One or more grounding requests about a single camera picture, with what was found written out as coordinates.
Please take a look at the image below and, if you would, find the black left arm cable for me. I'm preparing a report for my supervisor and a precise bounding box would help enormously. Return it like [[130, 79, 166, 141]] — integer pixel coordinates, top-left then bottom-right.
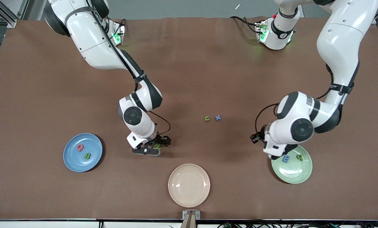
[[255, 103, 280, 137]]

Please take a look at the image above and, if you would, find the green plate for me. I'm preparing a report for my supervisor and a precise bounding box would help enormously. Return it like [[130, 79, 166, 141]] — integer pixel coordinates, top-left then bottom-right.
[[271, 144, 313, 184]]

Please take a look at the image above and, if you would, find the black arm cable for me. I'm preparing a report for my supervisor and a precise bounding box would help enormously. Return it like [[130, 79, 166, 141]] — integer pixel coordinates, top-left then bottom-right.
[[87, 0, 172, 137], [255, 103, 280, 137]]

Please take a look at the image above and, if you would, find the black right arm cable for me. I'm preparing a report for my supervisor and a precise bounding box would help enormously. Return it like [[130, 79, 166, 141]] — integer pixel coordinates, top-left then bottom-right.
[[87, 0, 172, 137]]

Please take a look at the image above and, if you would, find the blue plate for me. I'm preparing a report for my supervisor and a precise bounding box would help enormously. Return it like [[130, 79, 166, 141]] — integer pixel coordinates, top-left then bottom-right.
[[63, 133, 103, 173]]

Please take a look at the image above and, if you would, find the grey metal bracket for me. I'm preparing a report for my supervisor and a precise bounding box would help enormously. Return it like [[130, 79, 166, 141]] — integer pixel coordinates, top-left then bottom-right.
[[182, 210, 201, 220]]

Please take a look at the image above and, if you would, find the brown table cover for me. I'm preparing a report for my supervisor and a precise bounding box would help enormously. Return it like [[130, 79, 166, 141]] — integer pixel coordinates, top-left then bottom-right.
[[0, 16, 378, 221]]

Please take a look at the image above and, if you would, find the brown camera post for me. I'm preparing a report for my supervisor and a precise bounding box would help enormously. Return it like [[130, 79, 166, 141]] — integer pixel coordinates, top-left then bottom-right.
[[180, 212, 198, 228]]

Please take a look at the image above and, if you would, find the black left base cable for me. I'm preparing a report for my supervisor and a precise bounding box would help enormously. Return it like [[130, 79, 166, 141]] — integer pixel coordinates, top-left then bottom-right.
[[230, 16, 263, 34]]

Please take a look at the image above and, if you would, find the black cable bundle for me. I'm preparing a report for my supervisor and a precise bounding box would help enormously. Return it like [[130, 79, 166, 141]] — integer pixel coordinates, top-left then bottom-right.
[[217, 217, 378, 228]]

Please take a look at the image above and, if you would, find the beige plate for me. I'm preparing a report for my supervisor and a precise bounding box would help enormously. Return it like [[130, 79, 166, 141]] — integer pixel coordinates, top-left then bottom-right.
[[168, 163, 211, 208]]

